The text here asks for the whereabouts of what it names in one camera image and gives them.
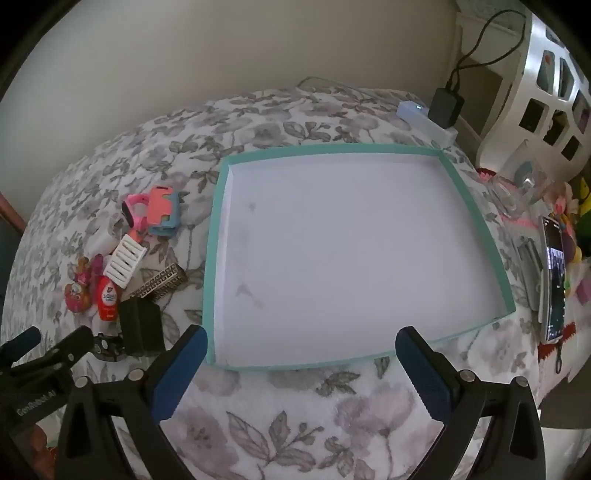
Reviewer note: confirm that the clear glass dish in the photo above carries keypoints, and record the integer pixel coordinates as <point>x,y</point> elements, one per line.
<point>508,198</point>

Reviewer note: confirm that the white plug charger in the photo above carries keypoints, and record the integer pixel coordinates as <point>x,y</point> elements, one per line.
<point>104,243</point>

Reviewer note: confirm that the clear round container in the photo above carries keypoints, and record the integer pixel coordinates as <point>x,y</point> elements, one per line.
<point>528,177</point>

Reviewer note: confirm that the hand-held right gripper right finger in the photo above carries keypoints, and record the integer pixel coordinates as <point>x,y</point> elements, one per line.
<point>425,376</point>

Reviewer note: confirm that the smartphone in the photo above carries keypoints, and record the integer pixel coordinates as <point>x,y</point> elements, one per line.
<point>554,277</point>

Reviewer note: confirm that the pink kids smartwatch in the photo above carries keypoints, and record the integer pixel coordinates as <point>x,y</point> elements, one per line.
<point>134,210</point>

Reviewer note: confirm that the red squeeze bottle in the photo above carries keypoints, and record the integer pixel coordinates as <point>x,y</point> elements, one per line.
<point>107,300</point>

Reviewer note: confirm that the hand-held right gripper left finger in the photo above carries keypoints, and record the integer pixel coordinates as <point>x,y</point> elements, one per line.
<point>182,374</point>

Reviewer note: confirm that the orange duck toy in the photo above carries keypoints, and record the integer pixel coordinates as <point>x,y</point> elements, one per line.
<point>78,293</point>

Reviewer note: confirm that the teal cabinet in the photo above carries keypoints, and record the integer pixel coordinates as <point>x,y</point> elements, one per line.
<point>7,249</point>

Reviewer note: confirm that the pink and blue toy knife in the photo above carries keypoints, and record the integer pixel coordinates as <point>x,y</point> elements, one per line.
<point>159,207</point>

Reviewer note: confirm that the white power strip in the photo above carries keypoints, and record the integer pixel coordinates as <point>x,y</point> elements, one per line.
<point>411,110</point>

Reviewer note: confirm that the white plastic hair clip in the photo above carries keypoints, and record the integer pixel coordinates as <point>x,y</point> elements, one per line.
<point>122,263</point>

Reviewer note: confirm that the white cutout shelf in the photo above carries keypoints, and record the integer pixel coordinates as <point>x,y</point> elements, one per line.
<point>531,78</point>

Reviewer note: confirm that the grey floral blanket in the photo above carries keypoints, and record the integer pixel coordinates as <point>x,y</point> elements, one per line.
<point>323,438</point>

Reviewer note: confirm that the black plug charger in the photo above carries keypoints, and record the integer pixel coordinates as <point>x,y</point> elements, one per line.
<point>141,323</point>

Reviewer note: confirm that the gold metal clip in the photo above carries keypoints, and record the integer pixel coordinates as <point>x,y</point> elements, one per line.
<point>159,279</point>

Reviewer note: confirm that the teal shallow box tray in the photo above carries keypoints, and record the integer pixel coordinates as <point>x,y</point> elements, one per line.
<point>346,254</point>

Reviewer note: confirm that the purple tube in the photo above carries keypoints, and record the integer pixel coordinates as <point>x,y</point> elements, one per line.
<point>98,267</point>

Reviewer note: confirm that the wooden furniture frame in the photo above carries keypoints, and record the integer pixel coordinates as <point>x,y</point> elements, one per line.
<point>11,207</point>

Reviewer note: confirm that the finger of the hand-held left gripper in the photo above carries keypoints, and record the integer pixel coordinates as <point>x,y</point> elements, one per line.
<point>69,350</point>
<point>21,345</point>

